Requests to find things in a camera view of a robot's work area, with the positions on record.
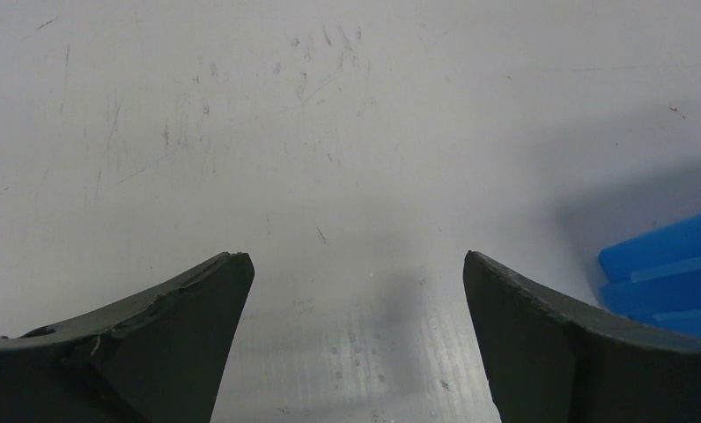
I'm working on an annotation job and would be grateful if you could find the blue plastic bin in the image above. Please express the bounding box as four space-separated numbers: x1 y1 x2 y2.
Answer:
598 214 701 338

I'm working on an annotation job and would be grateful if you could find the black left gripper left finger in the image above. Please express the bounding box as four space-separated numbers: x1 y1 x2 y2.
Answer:
0 253 255 422

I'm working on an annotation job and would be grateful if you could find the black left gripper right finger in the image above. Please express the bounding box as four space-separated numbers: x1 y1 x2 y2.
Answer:
463 251 701 422

